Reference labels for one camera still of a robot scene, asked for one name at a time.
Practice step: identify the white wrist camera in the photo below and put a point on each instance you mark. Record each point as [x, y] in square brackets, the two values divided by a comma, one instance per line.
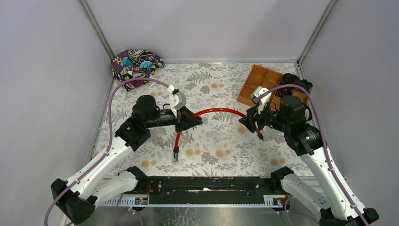
[177, 99]
[260, 96]

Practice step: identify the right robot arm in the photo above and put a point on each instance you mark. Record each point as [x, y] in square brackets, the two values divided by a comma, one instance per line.
[337, 205]

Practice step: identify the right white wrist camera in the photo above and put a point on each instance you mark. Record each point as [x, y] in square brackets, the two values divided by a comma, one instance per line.
[260, 96]

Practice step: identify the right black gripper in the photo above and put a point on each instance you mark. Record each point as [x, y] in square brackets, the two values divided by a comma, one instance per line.
[252, 115]

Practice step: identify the floral table mat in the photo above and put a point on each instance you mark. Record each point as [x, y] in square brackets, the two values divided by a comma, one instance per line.
[221, 146]

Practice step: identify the red cable lock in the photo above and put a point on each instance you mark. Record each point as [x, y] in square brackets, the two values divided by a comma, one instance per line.
[197, 115]

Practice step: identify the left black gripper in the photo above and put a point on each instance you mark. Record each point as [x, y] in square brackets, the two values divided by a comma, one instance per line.
[180, 119]

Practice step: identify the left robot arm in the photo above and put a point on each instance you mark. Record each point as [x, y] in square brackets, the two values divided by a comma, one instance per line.
[78, 196]

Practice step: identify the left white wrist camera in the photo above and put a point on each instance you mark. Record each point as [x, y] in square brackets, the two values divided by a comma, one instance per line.
[177, 99]

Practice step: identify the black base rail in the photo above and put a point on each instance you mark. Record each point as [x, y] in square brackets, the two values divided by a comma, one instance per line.
[210, 191]

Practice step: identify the orange compartment tray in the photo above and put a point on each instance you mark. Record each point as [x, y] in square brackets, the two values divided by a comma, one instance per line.
[268, 78]

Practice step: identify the colourful patterned cloth bag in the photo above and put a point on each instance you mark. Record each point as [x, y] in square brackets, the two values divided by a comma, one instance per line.
[135, 63]

